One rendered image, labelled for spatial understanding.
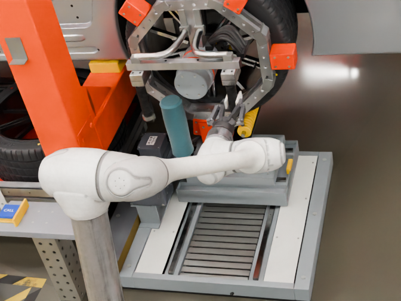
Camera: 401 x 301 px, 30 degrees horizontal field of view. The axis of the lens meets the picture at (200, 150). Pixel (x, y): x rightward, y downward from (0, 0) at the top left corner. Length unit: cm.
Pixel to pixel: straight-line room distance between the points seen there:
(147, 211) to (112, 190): 147
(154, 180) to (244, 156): 42
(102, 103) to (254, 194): 77
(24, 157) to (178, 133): 74
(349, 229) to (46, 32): 152
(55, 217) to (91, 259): 94
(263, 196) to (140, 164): 146
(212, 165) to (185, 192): 121
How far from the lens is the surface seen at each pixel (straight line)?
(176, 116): 289
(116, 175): 183
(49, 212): 302
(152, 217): 332
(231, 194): 330
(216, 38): 264
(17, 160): 335
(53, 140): 289
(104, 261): 207
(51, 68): 269
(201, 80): 272
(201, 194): 334
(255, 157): 227
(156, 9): 278
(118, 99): 321
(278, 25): 281
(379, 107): 393
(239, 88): 307
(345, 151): 367
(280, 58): 278
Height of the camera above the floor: 235
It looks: 38 degrees down
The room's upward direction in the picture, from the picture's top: 13 degrees counter-clockwise
